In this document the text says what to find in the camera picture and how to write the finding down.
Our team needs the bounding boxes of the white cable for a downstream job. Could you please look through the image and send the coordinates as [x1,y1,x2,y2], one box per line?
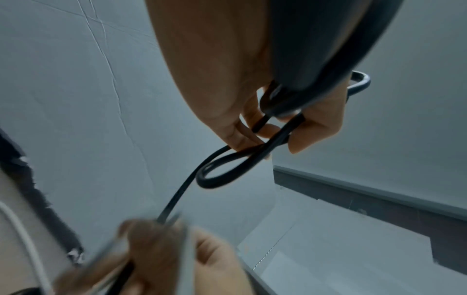
[0,200,54,295]

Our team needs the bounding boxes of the person's left hand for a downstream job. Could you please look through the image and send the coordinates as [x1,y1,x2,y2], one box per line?
[145,0,361,161]

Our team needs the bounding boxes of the dark grey wrist strap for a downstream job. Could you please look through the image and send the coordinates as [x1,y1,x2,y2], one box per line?
[268,0,400,92]

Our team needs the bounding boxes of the white cardboard box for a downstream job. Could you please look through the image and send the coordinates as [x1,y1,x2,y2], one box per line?
[236,199,467,295]

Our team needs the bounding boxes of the black cable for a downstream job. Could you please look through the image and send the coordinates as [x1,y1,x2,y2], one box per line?
[93,70,372,295]

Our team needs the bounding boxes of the grey metal tool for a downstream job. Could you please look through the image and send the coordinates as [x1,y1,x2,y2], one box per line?
[54,211,199,295]

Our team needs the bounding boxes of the person's right hand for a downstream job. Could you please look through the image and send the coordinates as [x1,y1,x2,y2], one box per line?
[54,216,256,295]

